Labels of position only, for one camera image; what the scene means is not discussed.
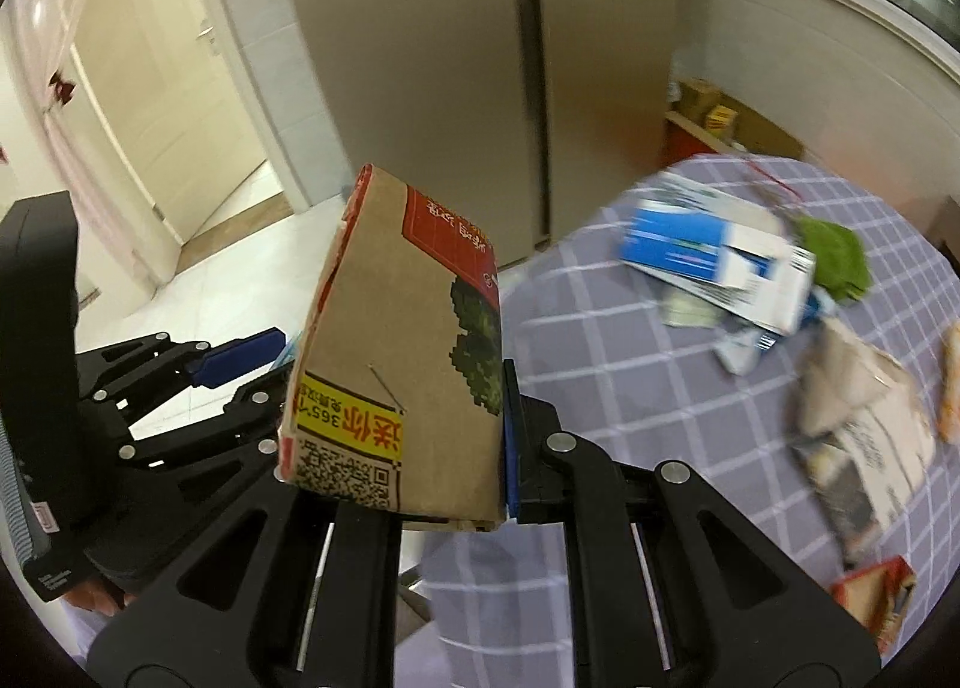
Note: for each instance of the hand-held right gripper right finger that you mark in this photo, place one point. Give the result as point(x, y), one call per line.
point(513, 448)

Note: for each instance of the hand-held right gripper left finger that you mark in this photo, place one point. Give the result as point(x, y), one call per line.
point(360, 534)

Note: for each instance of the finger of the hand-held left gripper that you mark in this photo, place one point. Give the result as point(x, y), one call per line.
point(240, 358)
point(247, 418)

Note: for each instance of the brown and red cardboard box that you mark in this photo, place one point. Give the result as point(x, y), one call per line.
point(397, 358)

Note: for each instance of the green plush toy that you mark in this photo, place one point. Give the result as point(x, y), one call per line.
point(836, 256)

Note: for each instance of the white orange-print bag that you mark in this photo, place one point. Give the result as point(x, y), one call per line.
point(951, 388)

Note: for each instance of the person's left hand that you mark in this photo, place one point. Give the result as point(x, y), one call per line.
point(94, 592)

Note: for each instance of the round table with checked cloth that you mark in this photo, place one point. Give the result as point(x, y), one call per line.
point(615, 395)

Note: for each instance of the small white blue wrapper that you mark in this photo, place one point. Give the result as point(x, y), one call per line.
point(746, 352)

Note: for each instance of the dark red bow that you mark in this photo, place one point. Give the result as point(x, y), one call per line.
point(61, 90)

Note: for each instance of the blue white box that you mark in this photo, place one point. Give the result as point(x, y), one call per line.
point(697, 245)

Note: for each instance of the cream door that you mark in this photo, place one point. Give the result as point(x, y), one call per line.
point(165, 73)

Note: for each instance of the pink sheer curtain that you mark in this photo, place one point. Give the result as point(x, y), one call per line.
point(37, 57)

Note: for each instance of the crumpled printed paper bag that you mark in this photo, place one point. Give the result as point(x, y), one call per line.
point(862, 418)

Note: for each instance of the beige double-door refrigerator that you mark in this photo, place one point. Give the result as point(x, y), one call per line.
point(450, 57)

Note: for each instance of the small yellow box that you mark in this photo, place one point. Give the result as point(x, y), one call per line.
point(721, 119)

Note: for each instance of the red white wrapper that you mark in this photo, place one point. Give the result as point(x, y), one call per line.
point(874, 602)

